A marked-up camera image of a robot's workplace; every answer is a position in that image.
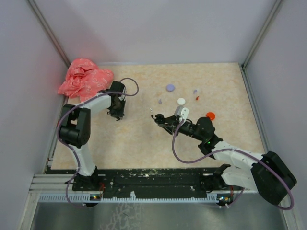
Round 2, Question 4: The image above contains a black earbud charging case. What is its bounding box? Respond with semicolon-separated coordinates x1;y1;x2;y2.
154;114;165;124

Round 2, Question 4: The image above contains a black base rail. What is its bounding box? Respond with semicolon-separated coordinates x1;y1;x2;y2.
72;168;230;199

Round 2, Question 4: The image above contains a white earbud charging case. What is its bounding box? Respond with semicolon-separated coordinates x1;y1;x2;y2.
177;98;186;106

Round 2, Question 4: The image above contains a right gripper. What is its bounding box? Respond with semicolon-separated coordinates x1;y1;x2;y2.
159;115;205;141

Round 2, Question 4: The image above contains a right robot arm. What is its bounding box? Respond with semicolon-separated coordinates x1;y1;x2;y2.
152;114;297;210

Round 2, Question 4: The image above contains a pink crumpled cloth bag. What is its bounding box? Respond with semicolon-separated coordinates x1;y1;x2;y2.
58;58;114;102

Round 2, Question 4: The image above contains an orange earbud charging case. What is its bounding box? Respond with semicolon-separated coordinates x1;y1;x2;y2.
206;112;215;120

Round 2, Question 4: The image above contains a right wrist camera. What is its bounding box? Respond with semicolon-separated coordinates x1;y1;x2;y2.
174;106;190;122

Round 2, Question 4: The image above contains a white cable duct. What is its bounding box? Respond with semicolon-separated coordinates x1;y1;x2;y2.
38;192;219;203

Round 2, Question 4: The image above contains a purple earbud charging case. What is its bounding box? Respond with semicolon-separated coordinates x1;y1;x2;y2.
166;84;175;92

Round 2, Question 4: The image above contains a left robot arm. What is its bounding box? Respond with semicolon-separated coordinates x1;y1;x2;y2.
57;81;126;190

